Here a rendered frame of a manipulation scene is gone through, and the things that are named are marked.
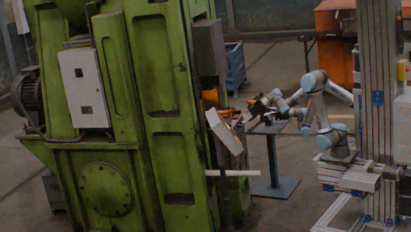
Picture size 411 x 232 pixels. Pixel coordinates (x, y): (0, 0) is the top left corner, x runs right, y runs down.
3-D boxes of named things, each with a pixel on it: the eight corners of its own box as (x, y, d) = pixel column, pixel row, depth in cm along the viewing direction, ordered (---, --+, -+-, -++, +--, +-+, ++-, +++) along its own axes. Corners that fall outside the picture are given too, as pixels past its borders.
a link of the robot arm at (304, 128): (330, 79, 382) (311, 138, 398) (327, 75, 392) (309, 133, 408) (316, 75, 381) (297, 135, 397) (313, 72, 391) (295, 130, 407)
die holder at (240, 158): (249, 158, 464) (243, 111, 450) (238, 178, 431) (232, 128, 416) (191, 158, 483) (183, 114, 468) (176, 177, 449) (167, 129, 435)
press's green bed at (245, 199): (253, 203, 480) (248, 158, 464) (244, 225, 447) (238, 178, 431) (198, 202, 498) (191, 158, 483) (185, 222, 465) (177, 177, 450)
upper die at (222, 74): (227, 78, 427) (225, 67, 424) (220, 85, 410) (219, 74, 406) (180, 80, 441) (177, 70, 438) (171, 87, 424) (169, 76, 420)
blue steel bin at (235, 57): (248, 81, 864) (243, 40, 840) (238, 97, 793) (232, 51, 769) (181, 85, 901) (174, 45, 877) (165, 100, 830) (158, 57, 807)
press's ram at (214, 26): (230, 62, 436) (223, 16, 423) (216, 75, 402) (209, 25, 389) (183, 65, 450) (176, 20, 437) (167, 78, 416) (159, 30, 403)
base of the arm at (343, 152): (353, 151, 365) (353, 138, 362) (346, 159, 354) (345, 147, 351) (335, 148, 374) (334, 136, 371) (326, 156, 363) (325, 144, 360)
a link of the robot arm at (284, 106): (296, 106, 376) (286, 95, 380) (285, 110, 370) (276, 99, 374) (291, 111, 382) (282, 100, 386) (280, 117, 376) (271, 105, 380)
